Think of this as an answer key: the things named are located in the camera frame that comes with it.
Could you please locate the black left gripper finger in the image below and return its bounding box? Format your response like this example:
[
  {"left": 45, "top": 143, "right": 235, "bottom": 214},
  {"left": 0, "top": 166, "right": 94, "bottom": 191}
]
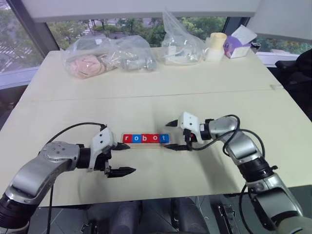
[
  {"left": 107, "top": 166, "right": 137, "bottom": 179},
  {"left": 114, "top": 142, "right": 131, "bottom": 151}
]

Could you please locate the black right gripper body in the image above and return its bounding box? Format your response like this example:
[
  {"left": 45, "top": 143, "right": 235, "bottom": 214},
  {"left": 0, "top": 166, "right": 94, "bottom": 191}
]
[{"left": 182, "top": 128, "right": 196, "bottom": 151}]

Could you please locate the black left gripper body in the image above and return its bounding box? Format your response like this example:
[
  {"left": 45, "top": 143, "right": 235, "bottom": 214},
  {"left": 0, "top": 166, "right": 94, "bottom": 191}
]
[{"left": 93, "top": 145, "right": 118, "bottom": 180}]

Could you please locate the row of letter blocks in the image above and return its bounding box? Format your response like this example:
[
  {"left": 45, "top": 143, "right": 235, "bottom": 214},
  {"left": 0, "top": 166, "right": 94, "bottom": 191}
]
[{"left": 121, "top": 133, "right": 183, "bottom": 150}]

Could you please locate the clear bag with grey cylinder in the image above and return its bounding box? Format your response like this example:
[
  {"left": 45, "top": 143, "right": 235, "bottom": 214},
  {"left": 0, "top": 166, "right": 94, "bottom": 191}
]
[{"left": 107, "top": 35, "right": 159, "bottom": 73}]

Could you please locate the tall clear plastic bag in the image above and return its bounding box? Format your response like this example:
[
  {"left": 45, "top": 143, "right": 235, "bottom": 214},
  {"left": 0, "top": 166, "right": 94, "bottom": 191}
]
[{"left": 160, "top": 8, "right": 206, "bottom": 67}]

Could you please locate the pink plush cloth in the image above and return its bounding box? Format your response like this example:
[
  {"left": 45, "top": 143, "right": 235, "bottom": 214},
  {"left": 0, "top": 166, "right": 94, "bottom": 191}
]
[{"left": 69, "top": 54, "right": 108, "bottom": 79}]

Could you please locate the cream cylindrical cup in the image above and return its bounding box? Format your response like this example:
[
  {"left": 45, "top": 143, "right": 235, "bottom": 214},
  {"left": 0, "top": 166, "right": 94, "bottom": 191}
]
[{"left": 210, "top": 32, "right": 228, "bottom": 51}]

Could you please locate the purple tissue box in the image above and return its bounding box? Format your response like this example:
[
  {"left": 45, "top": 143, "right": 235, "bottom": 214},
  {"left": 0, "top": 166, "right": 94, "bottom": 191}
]
[{"left": 222, "top": 35, "right": 252, "bottom": 59}]

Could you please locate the clear bag with pink cloth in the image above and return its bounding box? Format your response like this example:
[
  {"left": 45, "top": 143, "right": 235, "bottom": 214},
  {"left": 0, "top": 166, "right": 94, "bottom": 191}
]
[{"left": 63, "top": 36, "right": 116, "bottom": 80}]

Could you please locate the white tissue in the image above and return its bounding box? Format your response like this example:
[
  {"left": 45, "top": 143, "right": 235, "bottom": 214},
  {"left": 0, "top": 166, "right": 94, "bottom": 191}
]
[{"left": 231, "top": 24, "right": 258, "bottom": 46}]

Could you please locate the dark chair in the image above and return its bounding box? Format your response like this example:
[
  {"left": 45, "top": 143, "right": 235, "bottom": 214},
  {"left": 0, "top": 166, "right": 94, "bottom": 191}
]
[{"left": 275, "top": 50, "right": 312, "bottom": 111}]

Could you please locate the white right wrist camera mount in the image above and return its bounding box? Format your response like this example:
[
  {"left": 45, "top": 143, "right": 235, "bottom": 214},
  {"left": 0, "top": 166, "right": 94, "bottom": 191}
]
[{"left": 177, "top": 111, "right": 208, "bottom": 145}]

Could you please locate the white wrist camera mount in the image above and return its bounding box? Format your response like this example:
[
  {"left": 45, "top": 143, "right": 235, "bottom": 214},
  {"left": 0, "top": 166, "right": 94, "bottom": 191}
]
[
  {"left": 177, "top": 111, "right": 208, "bottom": 145},
  {"left": 88, "top": 124, "right": 118, "bottom": 173}
]

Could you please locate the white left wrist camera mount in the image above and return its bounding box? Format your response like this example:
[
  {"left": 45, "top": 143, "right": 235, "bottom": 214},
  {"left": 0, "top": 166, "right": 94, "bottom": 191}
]
[{"left": 88, "top": 124, "right": 118, "bottom": 173}]

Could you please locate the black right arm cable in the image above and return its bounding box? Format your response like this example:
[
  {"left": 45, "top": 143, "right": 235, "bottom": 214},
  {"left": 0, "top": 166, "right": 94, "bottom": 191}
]
[{"left": 186, "top": 114, "right": 268, "bottom": 234}]

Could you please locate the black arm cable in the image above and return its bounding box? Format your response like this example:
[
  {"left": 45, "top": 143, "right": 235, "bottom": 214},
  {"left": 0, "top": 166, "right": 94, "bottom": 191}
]
[
  {"left": 186, "top": 114, "right": 268, "bottom": 234},
  {"left": 45, "top": 121, "right": 108, "bottom": 234}
]

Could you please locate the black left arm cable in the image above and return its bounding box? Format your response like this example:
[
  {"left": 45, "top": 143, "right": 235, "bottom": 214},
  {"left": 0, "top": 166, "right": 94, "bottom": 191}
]
[{"left": 45, "top": 121, "right": 108, "bottom": 234}]

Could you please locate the black metal bracket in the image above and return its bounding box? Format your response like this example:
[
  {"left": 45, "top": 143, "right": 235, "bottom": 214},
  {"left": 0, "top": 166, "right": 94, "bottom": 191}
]
[
  {"left": 79, "top": 220, "right": 98, "bottom": 234},
  {"left": 216, "top": 203, "right": 236, "bottom": 234}
]

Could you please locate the dark window frame post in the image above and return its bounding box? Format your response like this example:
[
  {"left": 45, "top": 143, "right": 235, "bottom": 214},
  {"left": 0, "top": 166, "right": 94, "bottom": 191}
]
[
  {"left": 6, "top": 0, "right": 60, "bottom": 59},
  {"left": 223, "top": 16, "right": 234, "bottom": 38}
]

